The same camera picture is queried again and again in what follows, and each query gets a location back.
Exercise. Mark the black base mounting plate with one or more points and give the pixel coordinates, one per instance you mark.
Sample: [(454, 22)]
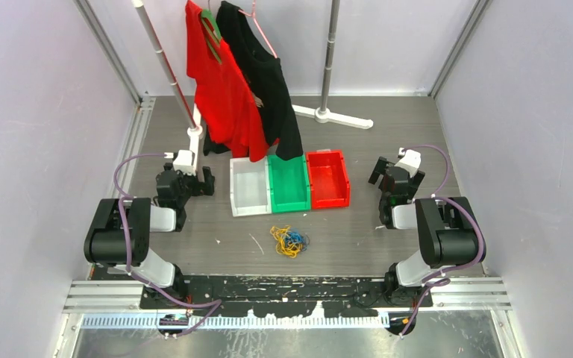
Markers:
[(287, 297)]

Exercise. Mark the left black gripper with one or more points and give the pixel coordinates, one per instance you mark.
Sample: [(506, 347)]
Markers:
[(198, 185)]

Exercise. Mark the pink clothes hanger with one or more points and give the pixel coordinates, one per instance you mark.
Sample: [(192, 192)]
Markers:
[(253, 15)]

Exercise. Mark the green clothes hanger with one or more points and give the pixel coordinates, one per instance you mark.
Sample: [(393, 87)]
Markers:
[(211, 33)]

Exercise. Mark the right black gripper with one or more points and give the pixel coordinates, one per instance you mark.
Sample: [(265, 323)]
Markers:
[(380, 169)]

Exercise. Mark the black t-shirt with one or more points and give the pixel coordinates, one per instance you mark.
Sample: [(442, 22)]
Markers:
[(265, 79)]

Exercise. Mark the white plastic bin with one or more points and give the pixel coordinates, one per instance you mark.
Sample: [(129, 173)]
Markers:
[(249, 187)]

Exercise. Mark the white slotted cable duct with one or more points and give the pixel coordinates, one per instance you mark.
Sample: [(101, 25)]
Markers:
[(174, 321)]

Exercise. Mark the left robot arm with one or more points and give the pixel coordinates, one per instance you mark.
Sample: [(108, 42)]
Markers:
[(119, 234)]

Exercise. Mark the left rack pole with base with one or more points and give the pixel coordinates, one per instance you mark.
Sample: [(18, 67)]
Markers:
[(195, 131)]

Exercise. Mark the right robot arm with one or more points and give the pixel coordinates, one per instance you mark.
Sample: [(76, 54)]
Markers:
[(449, 237)]

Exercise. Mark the green plastic bin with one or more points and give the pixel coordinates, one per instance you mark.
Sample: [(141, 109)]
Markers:
[(289, 184)]

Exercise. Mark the red plastic bin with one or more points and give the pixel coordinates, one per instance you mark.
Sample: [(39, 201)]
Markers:
[(329, 182)]

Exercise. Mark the red t-shirt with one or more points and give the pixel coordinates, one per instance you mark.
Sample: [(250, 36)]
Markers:
[(222, 96)]

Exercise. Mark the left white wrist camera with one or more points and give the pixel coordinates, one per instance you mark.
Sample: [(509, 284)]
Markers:
[(184, 161)]

